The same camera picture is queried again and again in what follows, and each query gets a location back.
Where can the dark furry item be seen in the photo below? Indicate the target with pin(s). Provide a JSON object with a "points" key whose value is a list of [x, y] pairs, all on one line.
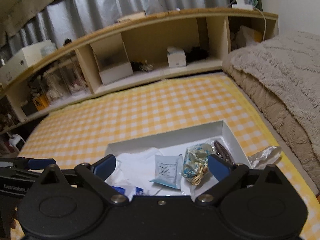
{"points": [[197, 53]]}

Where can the clear storage container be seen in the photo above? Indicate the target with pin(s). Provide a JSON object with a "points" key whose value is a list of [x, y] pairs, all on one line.
{"points": [[62, 80]]}

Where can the small yellow item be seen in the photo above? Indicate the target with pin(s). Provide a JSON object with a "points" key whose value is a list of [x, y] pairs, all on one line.
{"points": [[258, 36]]}

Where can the white storage box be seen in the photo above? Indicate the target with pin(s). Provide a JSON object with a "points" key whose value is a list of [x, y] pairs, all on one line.
{"points": [[22, 62]]}

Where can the yellow printed box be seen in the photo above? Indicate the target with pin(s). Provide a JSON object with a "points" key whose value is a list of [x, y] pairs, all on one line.
{"points": [[41, 102]]}

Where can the small wooden block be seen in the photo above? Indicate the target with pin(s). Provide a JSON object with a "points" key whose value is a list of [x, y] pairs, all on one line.
{"points": [[131, 17]]}

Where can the white charger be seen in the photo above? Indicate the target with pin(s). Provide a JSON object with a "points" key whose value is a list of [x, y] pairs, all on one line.
{"points": [[241, 5]]}

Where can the white tissue box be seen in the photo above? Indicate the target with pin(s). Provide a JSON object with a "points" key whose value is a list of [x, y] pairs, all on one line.
{"points": [[176, 57]]}

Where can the yellow checked bed sheet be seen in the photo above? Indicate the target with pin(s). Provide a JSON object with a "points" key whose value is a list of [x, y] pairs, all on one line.
{"points": [[125, 115]]}

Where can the grey curtain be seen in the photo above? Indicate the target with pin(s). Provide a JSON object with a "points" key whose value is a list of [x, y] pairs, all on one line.
{"points": [[100, 5]]}

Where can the white printed packet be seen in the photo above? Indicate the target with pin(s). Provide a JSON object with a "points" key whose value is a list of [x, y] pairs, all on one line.
{"points": [[166, 168]]}

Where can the blue and white packet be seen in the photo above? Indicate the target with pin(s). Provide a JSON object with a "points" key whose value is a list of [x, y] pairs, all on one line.
{"points": [[136, 191]]}

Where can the white cardboard box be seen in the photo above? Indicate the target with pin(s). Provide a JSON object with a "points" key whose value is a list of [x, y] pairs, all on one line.
{"points": [[175, 140]]}

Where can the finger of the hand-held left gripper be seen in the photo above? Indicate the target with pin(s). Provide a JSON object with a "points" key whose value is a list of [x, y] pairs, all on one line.
{"points": [[40, 163]]}

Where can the beige fluffy blanket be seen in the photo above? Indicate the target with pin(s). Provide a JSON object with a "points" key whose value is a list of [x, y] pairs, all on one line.
{"points": [[275, 80]]}

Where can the white crumpled plastic bag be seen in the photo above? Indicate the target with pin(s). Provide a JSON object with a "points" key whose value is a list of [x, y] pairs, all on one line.
{"points": [[265, 155]]}

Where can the white device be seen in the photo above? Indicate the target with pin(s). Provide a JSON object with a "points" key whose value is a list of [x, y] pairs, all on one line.
{"points": [[16, 142]]}

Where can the clear bag with dark item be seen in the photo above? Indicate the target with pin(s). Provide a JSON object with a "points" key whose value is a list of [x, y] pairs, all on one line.
{"points": [[221, 150]]}

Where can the wooden headboard shelf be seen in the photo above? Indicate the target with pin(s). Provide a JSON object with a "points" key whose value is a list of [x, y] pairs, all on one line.
{"points": [[150, 37]]}

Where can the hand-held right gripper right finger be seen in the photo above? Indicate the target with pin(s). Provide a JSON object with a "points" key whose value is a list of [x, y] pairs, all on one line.
{"points": [[218, 167]]}

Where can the white open box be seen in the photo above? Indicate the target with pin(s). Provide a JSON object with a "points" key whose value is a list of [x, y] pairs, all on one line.
{"points": [[115, 73]]}

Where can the light grey cloth pouch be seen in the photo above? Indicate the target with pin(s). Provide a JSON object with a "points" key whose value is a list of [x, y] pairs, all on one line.
{"points": [[135, 162]]}

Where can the white crumpled cloth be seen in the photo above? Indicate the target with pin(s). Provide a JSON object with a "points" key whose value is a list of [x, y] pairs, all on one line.
{"points": [[243, 37]]}

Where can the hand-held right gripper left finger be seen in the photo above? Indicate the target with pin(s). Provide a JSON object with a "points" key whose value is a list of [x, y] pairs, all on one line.
{"points": [[107, 165]]}

